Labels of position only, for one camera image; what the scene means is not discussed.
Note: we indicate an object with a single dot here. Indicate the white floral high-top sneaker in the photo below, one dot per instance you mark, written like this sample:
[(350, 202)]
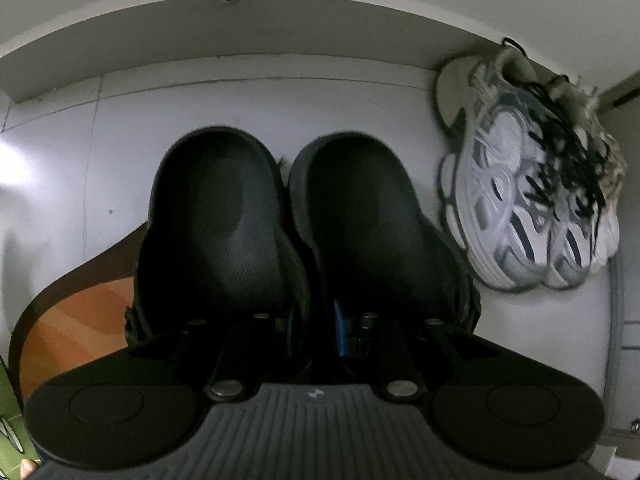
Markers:
[(607, 155)]

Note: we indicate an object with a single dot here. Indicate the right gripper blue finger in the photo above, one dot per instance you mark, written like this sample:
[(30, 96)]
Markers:
[(340, 330)]

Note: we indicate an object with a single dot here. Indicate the grey blue running shoe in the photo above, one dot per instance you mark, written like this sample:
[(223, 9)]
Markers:
[(498, 184)]

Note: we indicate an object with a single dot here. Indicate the green cartoon cloth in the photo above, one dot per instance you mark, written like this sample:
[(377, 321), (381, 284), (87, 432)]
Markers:
[(15, 443)]

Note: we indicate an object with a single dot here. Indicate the orange round floor mat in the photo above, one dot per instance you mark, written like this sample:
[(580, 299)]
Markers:
[(77, 319)]

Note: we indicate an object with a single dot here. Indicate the black clog one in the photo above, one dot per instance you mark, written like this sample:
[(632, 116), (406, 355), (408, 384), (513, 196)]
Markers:
[(395, 275), (217, 261)]

